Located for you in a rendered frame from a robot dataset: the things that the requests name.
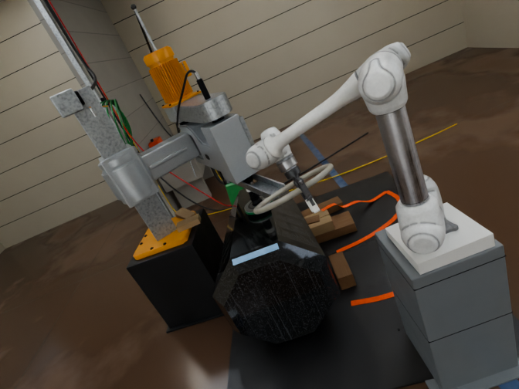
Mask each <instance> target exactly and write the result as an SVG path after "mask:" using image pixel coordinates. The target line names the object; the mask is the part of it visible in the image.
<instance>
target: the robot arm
mask: <svg viewBox="0 0 519 389"><path fill-rule="evenodd" d="M410 59H411V53H410V51H409V50H408V49H407V47H406V46H405V45H404V43H402V42H394V43H392V44H390V45H387V46H385V47H384V48H382V49H381V50H379V51H377V52H376V53H374V54H373V55H371V56H370V57H369V58H368V59H367V60H366V61H365V62H364V63H363V64H362V65H361V66H360V67H359V68H358V69H357V70H356V71H355V72H354V73H353V74H352V75H351V76H350V78H349V79H348V80H347V81H346V82H345V83H344V84H343V86H342V87H341V88H340V89H339V90H338V91H337V92H335V93H334V94H333V95H332V96H330V97H329V98H328V99H327V100H325V101H324V102H323V103H322V104H320V105H319V106H317V107H316V108H314V109H313V110H312V111H311V112H309V113H308V114H306V115H305V116H304V117H302V118H300V119H299V120H298V121H297V122H296V123H294V124H292V125H291V126H290V127H288V128H287V129H286V130H284V131H283V132H280V131H279V130H278V129H276V128H275V127H271V128H268V129H266V130H265V131H263V132H262V133H261V140H260V141H258V142H257V143H255V145H253V146H252V147H251V148H250V149H249V150H248V151H247V153H246V162H247V164H248V165H249V166H250V167H251V168H252V169H255V170H262V169H264V168H266V167H269V166H270V165H271V164H274V163H276V165H277V166H278V168H279V169H280V171H281V172H282V173H283V172H285V173H284V175H285V176H286V178H287V180H289V179H291V178H293V183H294V184H295V186H296V187H297V188H299V189H300V190H301V191H302V193H300V194H301V196H302V197H303V199H304V200H305V202H306V203H307V205H308V207H309V208H310V210H311V211H312V212H314V214H315V213H317V212H319V211H320V209H319V208H318V206H317V204H316V202H315V200H314V199H313V196H312V194H311V193H310V191H309V190H308V188H307V186H306V185H305V183H304V180H303V179H302V178H300V177H299V176H298V174H299V173H300V172H301V170H300V169H299V167H298V166H297V165H296V164H297V163H298V162H297V161H296V159H295V157H294V155H293V154H292V152H291V149H290V146H289V143H290V142H291V141H293V140H294V139H296V138H297V137H299V136H300V135H301V134H303V133H305V132H306V131H308V130H309V129H310V128H312V127H314V126H315V125H317V124H318V123H320V122H321V121H322V120H324V119H326V118H327V117H329V116H330V115H331V114H333V113H335V112H336V111H338V110H339V109H341V108H342V107H344V106H346V105H347V104H349V103H351V102H352V101H354V100H356V99H358V98H360V97H362V98H363V100H364V102H365V104H366V106H367V108H368V110H369V112H371V113H372V114H373V115H375V117H376V120H377V123H378V127H379V130H380V133H381V136H382V140H383V144H384V146H385V151H386V154H387V156H388V161H389V163H390V167H391V169H392V174H393V177H394V180H395V184H396V187H397V190H398V193H399V197H400V199H399V201H398V203H397V205H396V206H395V210H396V214H397V218H398V222H399V229H400V232H401V239H402V241H403V242H404V244H405V245H406V246H407V248H408V249H410V250H411V251H413V252H415V253H419V254H429V253H431V252H435V251H436V250H438V249H439V248H440V246H441V245H442V244H443V242H444V240H445V237H446V234H447V233H450V232H454V231H457V230H458V229H459V227H458V225H456V224H453V223H452V222H450V221H449V220H447V219H446V217H445V215H444V209H443V201H442V198H441V195H440V192H439V189H438V186H437V184H436V183H435V181H434V180H433V179H432V178H430V177H429V176H427V175H424V174H423V172H422V167H421V164H420V161H419V155H418V152H417V149H416V143H415V141H414V137H413V134H412V128H411V125H410V122H409V117H408V114H407V110H406V107H405V105H406V103H407V100H408V93H407V87H406V81H405V74H404V68H406V66H407V65H408V63H409V61H410ZM288 155H289V156H288ZM278 161H279V162H278Z"/></svg>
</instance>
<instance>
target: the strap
mask: <svg viewBox="0 0 519 389"><path fill-rule="evenodd" d="M385 194H388V195H391V196H392V197H394V198H395V199H396V200H397V201H399V199H400V197H399V196H398V195H397V194H395V193H393V192H391V191H384V192H382V193H381V194H380V195H378V196H377V197H375V198H373V199H372V200H369V201H353V202H351V203H349V204H347V205H343V206H341V207H342V208H346V207H348V206H350V205H353V204H355V203H358V202H372V201H375V200H377V199H379V198H380V197H381V196H383V195H385ZM334 205H336V204H335V203H333V204H330V205H328V206H326V207H325V208H322V209H321V211H325V210H326V209H328V208H330V207H332V206H334ZM396 219H397V214H396V213H395V215H394V216H393V217H392V218H391V219H390V220H389V221H388V222H386V223H385V224H384V225H383V226H382V227H380V228H378V229H377V230H375V231H374V232H372V233H371V234H369V235H367V236H365V237H364V238H361V239H360V240H358V241H356V242H353V243H351V244H350V245H347V246H345V247H343V248H341V249H338V250H337V251H336V252H337V253H338V252H341V251H344V250H347V249H349V248H351V247H353V246H355V245H358V244H360V243H362V242H363V241H365V240H367V239H369V238H371V237H372V236H374V235H375V233H376V232H378V231H381V230H382V229H385V228H386V227H388V226H389V225H390V224H391V223H393V222H394V220H396ZM393 296H394V293H393V292H390V293H386V294H383V295H380V296H374V297H370V298H366V299H358V300H353V301H351V305H352V306H356V305H360V304H365V303H373V302H377V301H380V300H384V299H388V298H391V297H393Z"/></svg>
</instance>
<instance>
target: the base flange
mask: <svg viewBox="0 0 519 389"><path fill-rule="evenodd" d="M171 220H172V221H173V222H174V224H175V226H176V225H177V222H180V221H182V220H184V219H181V218H176V217H174V218H171ZM191 230H192V228H189V229H187V230H184V231H183V232H179V233H178V231H177V230H175V231H173V232H172V233H171V234H169V235H167V236H165V237H164V238H163V239H161V240H159V241H157V240H156V238H155V237H154V236H153V234H152V233H151V231H150V229H148V230H147V231H146V233H145V235H144V237H143V238H142V240H141V242H140V244H139V246H138V247H137V249H136V251H135V253H134V254H133V257H134V258H135V259H136V260H139V259H143V258H145V257H148V256H150V255H154V254H156V253H159V252H163V251H164V250H167V249H171V248H173V247H175V246H178V245H182V244H184V243H185V242H186V241H188V237H189V235H190V232H191Z"/></svg>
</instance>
